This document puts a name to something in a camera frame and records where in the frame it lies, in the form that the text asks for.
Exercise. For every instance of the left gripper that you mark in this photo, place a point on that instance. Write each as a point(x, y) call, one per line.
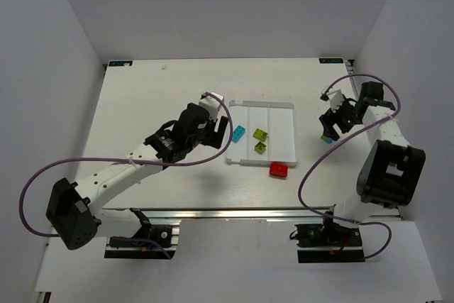
point(216, 133)

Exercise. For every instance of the aluminium front rail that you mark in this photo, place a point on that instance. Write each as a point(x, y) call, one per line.
point(229, 213)

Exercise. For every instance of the blue corner label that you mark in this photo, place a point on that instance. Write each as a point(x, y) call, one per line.
point(120, 63)
point(331, 60)

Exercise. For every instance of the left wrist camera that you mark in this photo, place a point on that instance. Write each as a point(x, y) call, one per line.
point(213, 104)

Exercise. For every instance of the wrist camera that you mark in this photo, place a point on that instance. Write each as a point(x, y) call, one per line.
point(213, 104)
point(334, 97)

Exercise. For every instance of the right blue corner label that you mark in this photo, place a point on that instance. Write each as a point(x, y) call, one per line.
point(331, 60)

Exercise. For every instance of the right side rail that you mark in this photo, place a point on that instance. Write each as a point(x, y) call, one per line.
point(355, 80)

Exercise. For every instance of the left blue corner label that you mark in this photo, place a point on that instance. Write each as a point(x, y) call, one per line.
point(120, 63)

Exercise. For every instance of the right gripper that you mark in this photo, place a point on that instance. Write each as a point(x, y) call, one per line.
point(330, 123)

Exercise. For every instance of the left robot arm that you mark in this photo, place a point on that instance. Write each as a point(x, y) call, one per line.
point(77, 211)

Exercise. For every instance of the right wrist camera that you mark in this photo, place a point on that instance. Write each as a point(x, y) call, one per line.
point(334, 97)

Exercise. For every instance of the white divided tray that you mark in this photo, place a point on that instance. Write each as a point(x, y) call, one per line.
point(277, 119)

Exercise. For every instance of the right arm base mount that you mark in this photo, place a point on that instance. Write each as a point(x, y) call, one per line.
point(318, 244)

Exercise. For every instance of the large red lego brick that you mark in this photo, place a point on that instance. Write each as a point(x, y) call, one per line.
point(278, 169)

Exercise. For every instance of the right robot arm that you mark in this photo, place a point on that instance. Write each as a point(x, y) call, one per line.
point(391, 172)

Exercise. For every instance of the blue long lego brick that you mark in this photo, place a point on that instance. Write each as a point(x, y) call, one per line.
point(238, 133)

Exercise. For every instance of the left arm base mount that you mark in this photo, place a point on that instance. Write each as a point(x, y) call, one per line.
point(149, 241)

